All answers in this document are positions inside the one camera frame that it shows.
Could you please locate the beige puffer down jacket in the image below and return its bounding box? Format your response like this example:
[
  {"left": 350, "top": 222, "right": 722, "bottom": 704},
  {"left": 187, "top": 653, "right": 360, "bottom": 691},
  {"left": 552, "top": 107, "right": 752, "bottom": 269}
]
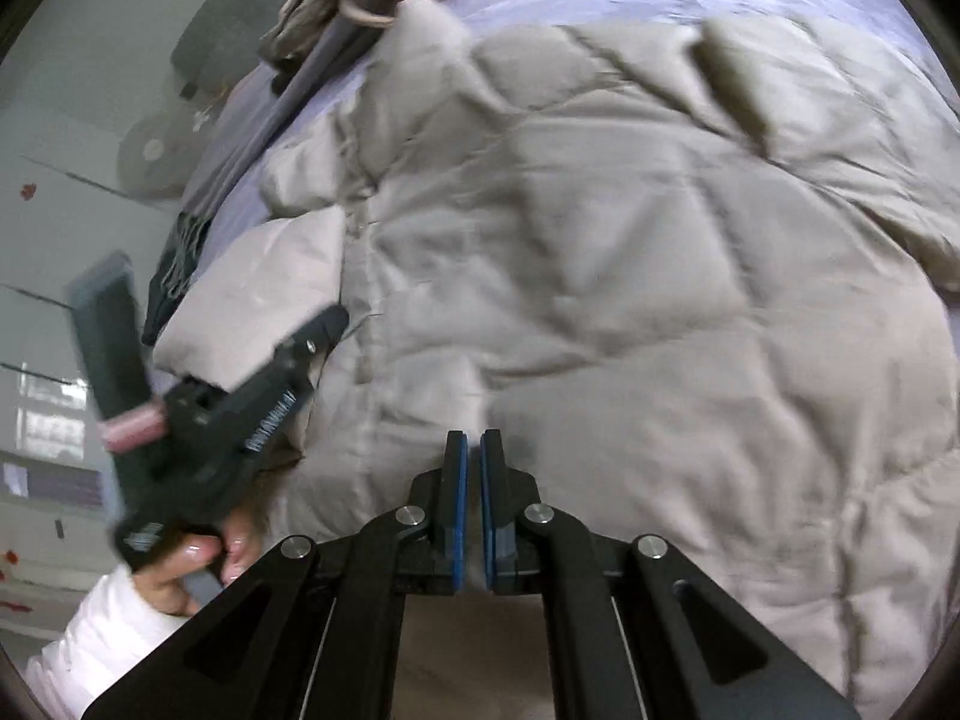
[{"left": 153, "top": 0, "right": 958, "bottom": 718}]

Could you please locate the white sleeve left forearm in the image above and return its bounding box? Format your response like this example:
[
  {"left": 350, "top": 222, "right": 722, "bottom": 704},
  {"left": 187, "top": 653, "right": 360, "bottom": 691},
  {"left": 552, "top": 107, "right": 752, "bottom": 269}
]
[{"left": 23, "top": 557, "right": 195, "bottom": 718}]

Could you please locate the person's left hand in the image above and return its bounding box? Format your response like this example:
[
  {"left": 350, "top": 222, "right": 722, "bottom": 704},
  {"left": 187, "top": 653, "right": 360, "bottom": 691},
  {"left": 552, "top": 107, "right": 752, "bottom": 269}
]
[{"left": 132, "top": 505, "right": 262, "bottom": 617}]

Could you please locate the dark green cloth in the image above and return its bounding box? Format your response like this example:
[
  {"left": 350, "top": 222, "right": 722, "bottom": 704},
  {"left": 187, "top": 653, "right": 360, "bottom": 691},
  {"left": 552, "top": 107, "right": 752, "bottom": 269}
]
[{"left": 142, "top": 213, "right": 210, "bottom": 348}]

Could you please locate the phone mounted on left gripper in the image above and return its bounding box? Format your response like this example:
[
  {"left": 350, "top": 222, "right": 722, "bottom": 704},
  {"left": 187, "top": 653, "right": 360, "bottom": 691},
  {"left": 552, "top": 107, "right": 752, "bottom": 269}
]
[{"left": 67, "top": 252, "right": 166, "bottom": 514}]

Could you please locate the round white floor fan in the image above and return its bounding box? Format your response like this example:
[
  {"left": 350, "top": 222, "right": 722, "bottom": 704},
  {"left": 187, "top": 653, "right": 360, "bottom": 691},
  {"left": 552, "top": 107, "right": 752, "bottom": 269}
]
[{"left": 117, "top": 109, "right": 206, "bottom": 200}]

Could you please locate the grey scarf with fringe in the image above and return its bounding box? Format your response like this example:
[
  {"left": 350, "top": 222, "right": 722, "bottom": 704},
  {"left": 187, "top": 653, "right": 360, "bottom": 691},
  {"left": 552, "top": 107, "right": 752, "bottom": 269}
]
[{"left": 159, "top": 10, "right": 378, "bottom": 301}]

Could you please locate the dark grey upholstered headboard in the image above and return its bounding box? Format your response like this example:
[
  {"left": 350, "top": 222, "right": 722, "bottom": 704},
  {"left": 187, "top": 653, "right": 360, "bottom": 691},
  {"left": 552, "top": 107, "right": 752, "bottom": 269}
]
[{"left": 171, "top": 0, "right": 286, "bottom": 94}]

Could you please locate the brown fuzzy garment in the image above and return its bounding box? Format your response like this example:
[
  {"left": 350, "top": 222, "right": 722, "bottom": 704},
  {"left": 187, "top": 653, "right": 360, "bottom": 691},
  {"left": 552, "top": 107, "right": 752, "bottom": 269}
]
[{"left": 259, "top": 0, "right": 337, "bottom": 75}]

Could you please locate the lavender embossed bed blanket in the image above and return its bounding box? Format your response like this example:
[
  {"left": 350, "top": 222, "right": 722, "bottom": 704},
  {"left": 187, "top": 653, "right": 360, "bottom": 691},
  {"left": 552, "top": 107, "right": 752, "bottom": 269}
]
[{"left": 151, "top": 0, "right": 958, "bottom": 429}]

